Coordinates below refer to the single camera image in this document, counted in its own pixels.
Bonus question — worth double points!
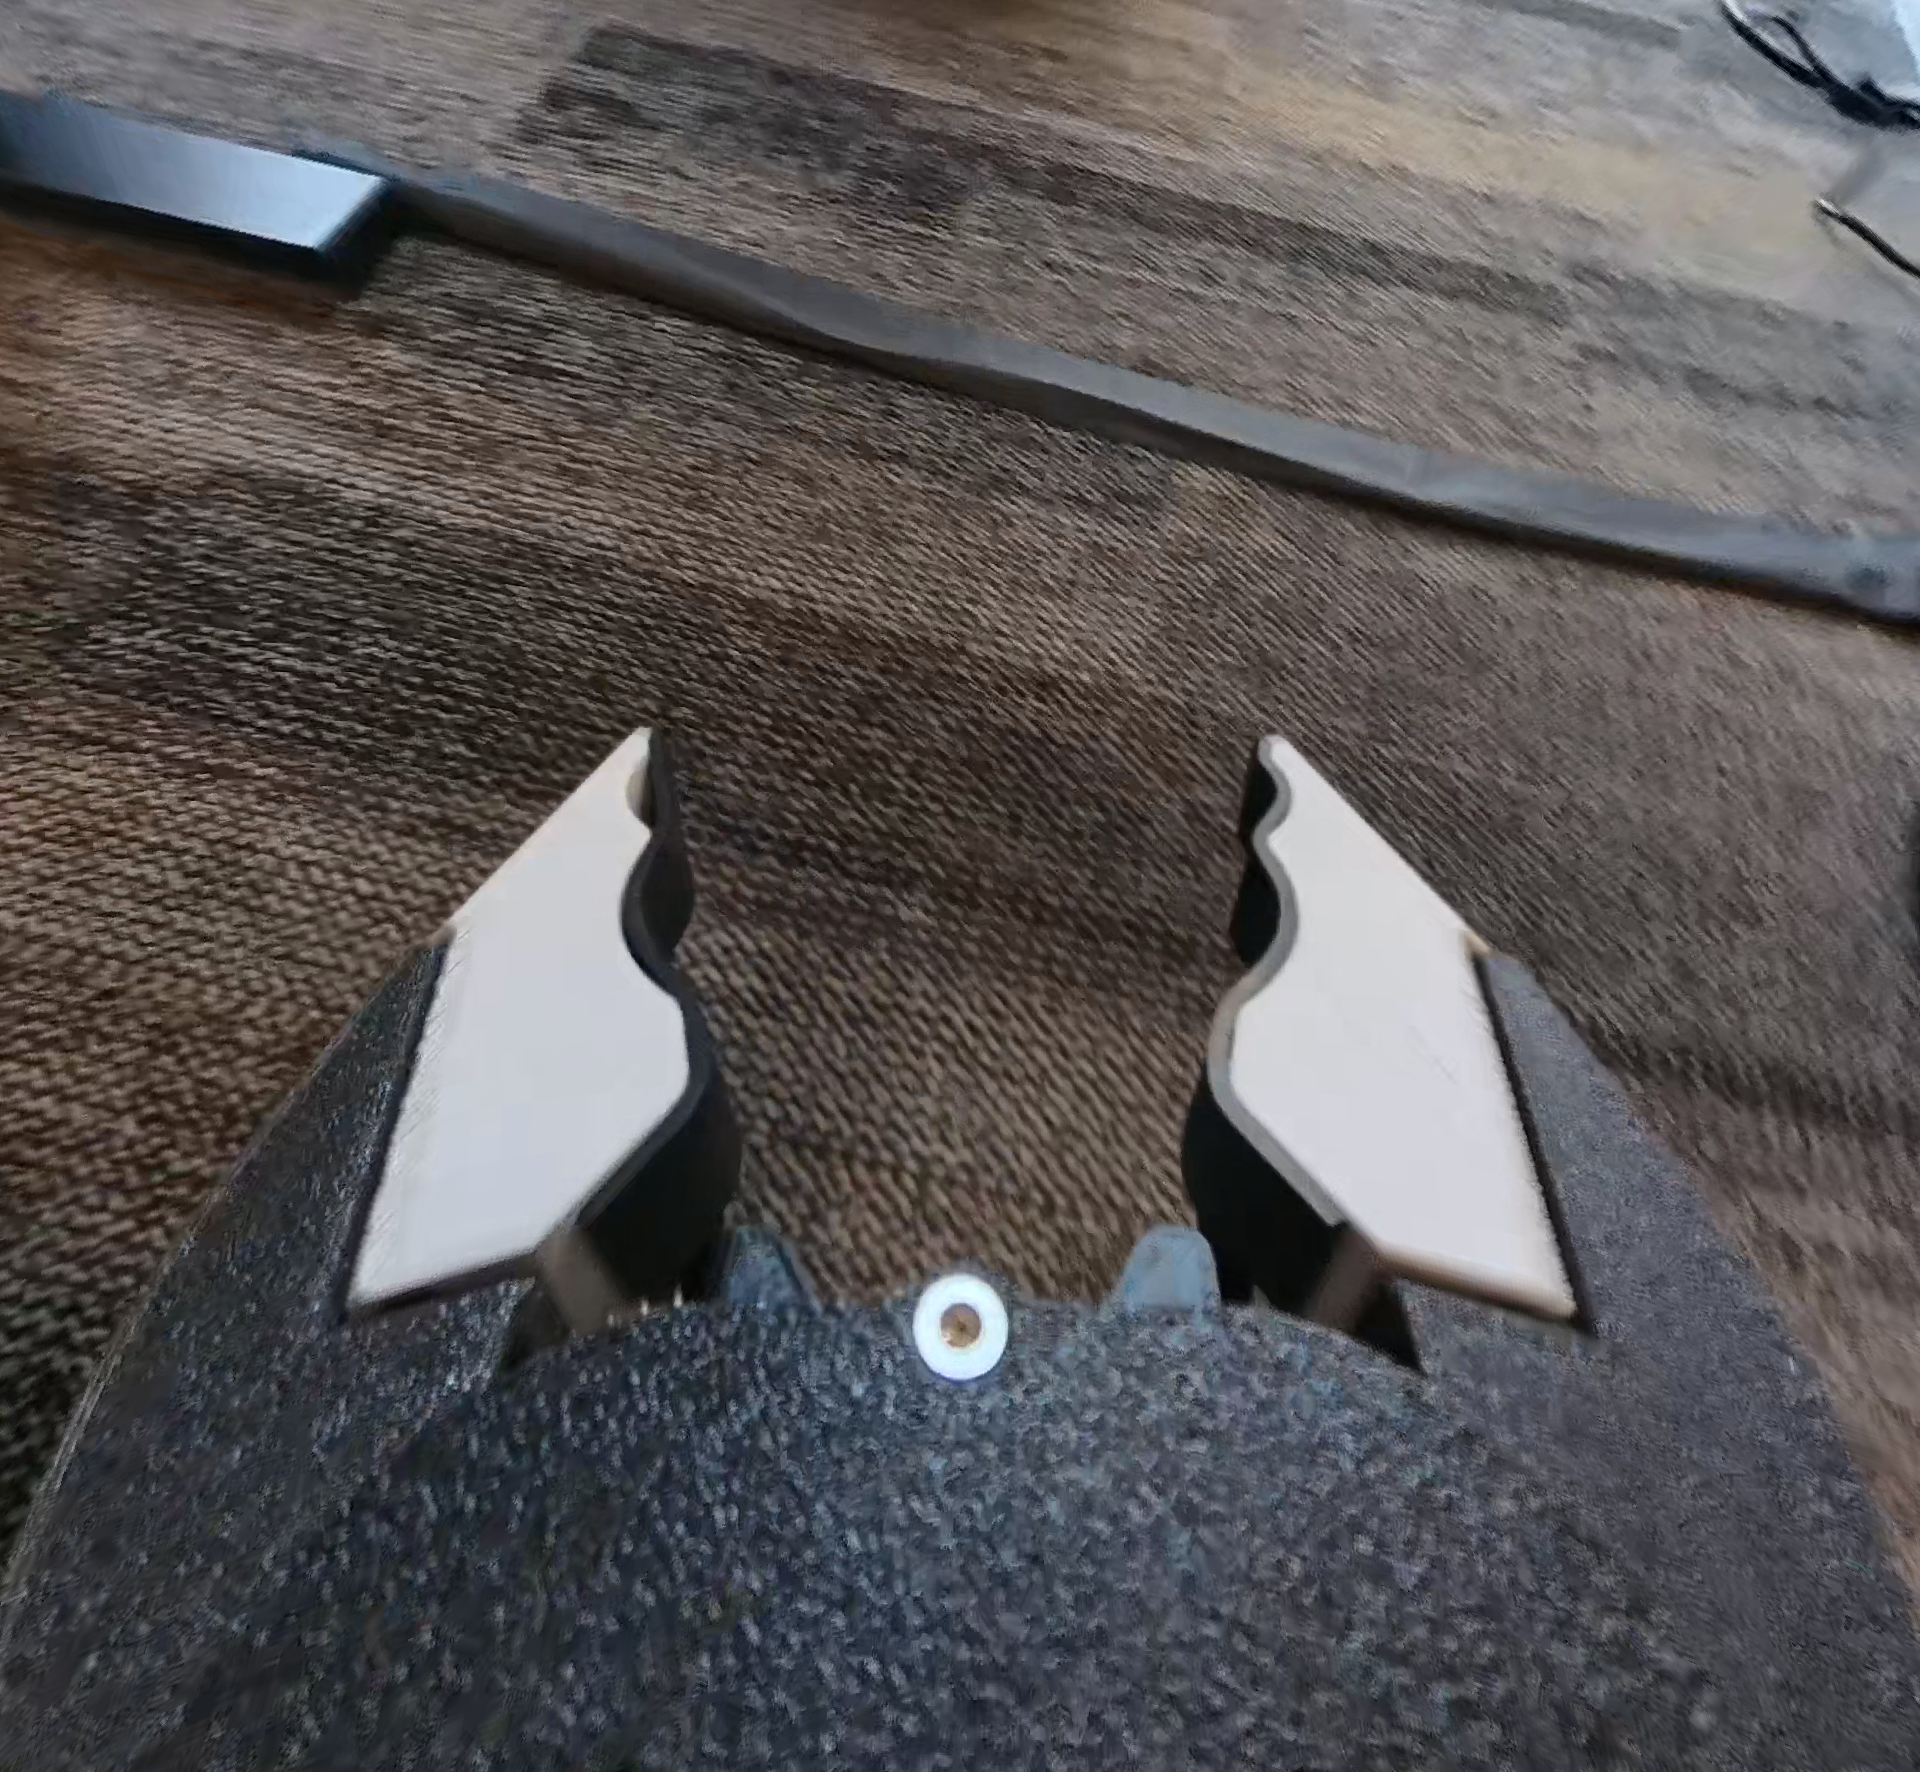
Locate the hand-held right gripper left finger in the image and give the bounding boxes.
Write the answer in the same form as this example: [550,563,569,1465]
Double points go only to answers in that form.
[345,728,743,1330]

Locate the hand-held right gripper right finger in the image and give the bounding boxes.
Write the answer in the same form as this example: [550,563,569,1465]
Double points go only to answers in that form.
[1180,732,1586,1346]

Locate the black table foot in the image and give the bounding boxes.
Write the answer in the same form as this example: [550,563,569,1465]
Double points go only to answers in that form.
[0,87,407,284]

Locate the black floor cable cover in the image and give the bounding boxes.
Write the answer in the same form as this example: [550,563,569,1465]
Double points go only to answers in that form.
[376,169,1920,629]

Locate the black loose cables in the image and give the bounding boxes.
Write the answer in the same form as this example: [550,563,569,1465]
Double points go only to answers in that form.
[1704,0,1920,275]

